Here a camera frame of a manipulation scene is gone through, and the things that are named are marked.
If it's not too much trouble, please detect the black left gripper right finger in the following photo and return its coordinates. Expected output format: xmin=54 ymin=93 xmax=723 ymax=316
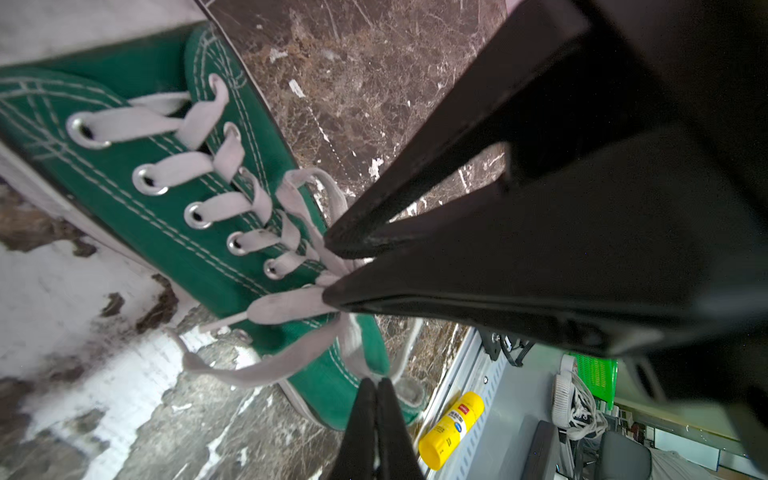
xmin=376 ymin=378 xmax=424 ymax=480

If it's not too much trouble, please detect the green canvas sneaker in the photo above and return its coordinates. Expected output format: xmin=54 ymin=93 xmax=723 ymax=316
xmin=1 ymin=20 xmax=426 ymax=430

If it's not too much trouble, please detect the white shoelace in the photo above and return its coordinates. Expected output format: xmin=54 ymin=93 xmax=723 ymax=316
xmin=67 ymin=74 xmax=379 ymax=387

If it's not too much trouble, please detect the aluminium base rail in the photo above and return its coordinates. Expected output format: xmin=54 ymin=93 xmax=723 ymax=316
xmin=413 ymin=326 xmax=511 ymax=480

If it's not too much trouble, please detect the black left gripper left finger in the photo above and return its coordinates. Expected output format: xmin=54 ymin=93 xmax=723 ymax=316
xmin=328 ymin=378 xmax=377 ymax=480

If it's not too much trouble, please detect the yellow marker tube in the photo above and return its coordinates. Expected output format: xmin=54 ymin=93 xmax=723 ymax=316
xmin=418 ymin=391 xmax=485 ymax=470

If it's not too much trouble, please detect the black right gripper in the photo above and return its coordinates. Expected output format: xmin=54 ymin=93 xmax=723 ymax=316
xmin=503 ymin=1 xmax=767 ymax=467

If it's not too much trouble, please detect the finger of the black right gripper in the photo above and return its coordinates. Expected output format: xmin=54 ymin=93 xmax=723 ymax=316
xmin=324 ymin=125 xmax=767 ymax=357
xmin=325 ymin=1 xmax=590 ymax=258

